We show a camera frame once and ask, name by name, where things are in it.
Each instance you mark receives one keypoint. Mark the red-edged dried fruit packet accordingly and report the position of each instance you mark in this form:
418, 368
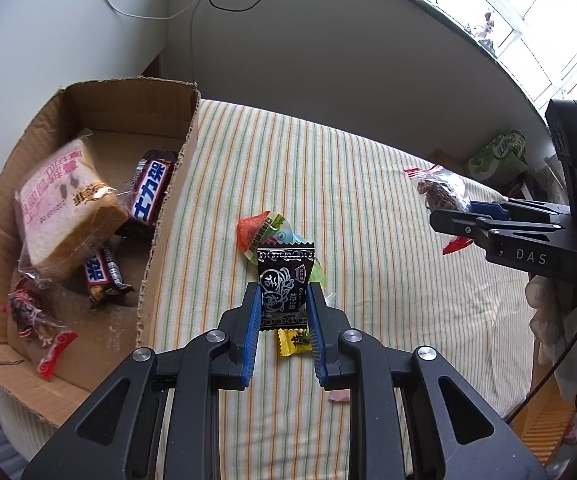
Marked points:
441, 192
33, 320

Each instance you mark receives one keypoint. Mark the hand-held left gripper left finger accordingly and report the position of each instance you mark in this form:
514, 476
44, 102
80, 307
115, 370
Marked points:
253, 330

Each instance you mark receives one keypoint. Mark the white-framed window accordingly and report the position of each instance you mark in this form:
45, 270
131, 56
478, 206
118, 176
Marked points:
528, 20

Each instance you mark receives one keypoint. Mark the black candy packet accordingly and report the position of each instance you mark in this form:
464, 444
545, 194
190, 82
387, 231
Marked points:
283, 280

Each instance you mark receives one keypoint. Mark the cardboard box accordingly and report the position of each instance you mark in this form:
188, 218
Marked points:
118, 110

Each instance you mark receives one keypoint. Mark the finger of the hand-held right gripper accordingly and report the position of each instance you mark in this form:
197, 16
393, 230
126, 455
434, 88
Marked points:
488, 208
456, 222

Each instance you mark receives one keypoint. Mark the small white figurine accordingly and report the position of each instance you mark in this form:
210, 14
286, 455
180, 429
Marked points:
486, 30

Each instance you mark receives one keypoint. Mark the green paper bag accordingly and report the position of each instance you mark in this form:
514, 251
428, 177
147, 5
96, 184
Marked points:
498, 155

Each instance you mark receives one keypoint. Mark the sliced bread packet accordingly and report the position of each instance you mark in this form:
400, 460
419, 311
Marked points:
63, 210

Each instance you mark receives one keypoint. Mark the pink candy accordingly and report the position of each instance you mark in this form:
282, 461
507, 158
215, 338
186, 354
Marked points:
339, 396

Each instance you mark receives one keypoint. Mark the person's right hand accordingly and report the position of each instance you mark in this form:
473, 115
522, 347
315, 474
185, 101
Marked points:
551, 330

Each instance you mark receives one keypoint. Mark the white wardrobe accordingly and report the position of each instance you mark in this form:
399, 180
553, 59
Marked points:
68, 20

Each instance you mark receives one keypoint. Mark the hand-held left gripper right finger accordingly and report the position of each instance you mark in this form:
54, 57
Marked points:
316, 330

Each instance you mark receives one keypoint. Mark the grey stone window sill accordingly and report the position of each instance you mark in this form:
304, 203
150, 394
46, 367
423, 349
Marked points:
448, 10

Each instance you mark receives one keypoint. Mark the dark chocolate bar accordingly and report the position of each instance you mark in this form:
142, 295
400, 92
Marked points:
99, 272
149, 192

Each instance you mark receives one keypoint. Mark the orange-lid jelly cup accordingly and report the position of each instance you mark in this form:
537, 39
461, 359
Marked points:
254, 227

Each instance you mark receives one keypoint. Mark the yellow candy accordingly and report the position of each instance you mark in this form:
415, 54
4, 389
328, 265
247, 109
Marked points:
291, 344

